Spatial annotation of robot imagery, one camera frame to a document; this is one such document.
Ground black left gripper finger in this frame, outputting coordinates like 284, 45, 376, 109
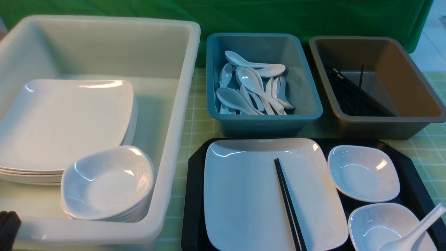
0, 210, 21, 251

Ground large white square plate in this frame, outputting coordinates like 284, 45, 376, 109
203, 138, 349, 251

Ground black chopstick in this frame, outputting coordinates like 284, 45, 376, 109
281, 165, 307, 251
274, 158, 302, 251

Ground white small bowl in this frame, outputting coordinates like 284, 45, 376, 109
348, 203, 420, 251

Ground white shallow sauce dish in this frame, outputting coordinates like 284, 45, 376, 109
328, 145, 400, 203

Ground white ceramic soup spoon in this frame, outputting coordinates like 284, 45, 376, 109
379, 204, 446, 251

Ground stack of white square plates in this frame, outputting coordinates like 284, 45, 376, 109
0, 79, 135, 185

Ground stack of white bowls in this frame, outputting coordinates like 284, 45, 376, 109
61, 145, 157, 223

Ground large white plastic tub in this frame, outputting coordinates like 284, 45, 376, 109
1, 15, 200, 251

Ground white spoon front left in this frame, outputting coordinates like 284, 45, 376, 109
216, 88, 258, 115

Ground white spoon far left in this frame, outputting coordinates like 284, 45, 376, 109
219, 62, 233, 88

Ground white spoon centre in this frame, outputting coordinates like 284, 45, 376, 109
237, 67, 286, 115

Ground white spoon top of bin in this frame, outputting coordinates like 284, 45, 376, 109
225, 51, 273, 68

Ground white spoon upper right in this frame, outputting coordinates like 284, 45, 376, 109
255, 64, 286, 78

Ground teal plastic spoon bin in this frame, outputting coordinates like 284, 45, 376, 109
206, 33, 323, 138

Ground bundle of black chopsticks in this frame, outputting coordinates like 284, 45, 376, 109
324, 64, 397, 117

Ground grey-brown plastic chopstick bin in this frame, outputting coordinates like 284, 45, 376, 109
309, 36, 445, 140

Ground black plastic serving tray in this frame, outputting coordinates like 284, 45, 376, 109
180, 138, 434, 251

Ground green backdrop cloth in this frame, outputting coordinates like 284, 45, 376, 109
0, 0, 433, 67

